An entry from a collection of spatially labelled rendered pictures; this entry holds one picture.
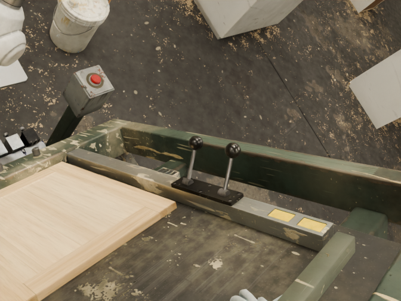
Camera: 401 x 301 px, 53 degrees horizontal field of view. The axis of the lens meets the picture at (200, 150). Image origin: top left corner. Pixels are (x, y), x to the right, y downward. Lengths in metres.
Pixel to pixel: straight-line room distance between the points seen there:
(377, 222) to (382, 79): 3.58
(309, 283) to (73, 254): 0.64
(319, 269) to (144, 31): 2.91
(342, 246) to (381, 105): 4.18
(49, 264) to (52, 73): 1.90
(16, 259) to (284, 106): 3.01
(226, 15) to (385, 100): 1.96
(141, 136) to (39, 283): 0.75
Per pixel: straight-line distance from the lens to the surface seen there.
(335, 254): 0.42
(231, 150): 0.93
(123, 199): 1.09
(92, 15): 2.60
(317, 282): 0.39
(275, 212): 0.88
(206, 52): 3.42
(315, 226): 0.84
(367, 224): 0.98
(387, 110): 4.57
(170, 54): 3.19
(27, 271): 0.95
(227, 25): 3.47
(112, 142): 1.56
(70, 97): 1.69
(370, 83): 4.56
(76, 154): 1.43
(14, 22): 1.42
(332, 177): 1.04
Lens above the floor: 2.21
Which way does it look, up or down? 50 degrees down
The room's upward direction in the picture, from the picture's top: 54 degrees clockwise
